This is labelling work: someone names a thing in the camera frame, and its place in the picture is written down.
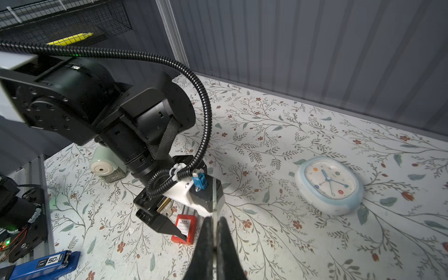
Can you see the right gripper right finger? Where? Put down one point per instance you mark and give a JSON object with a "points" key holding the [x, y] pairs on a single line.
{"points": [[228, 263]]}

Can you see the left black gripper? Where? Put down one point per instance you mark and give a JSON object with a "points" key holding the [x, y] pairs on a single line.
{"points": [[148, 215]]}

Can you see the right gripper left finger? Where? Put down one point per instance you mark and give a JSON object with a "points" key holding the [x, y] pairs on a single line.
{"points": [[201, 265]]}

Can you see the red padlock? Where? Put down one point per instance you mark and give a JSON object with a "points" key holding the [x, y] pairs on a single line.
{"points": [[186, 222]]}

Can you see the brass padlock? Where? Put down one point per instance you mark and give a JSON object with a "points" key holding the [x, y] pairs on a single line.
{"points": [[166, 207]]}

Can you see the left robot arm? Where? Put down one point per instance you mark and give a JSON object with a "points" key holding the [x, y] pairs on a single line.
{"points": [[63, 90]]}

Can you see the white round clock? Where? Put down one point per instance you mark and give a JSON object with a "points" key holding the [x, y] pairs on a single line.
{"points": [[329, 186]]}

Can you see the blue black utility knife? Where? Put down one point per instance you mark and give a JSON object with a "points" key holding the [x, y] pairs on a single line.
{"points": [[50, 267]]}

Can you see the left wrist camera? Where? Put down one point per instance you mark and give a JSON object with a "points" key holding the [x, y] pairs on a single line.
{"points": [[205, 201]]}

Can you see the black wire basket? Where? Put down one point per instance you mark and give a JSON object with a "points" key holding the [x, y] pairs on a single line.
{"points": [[49, 21]]}

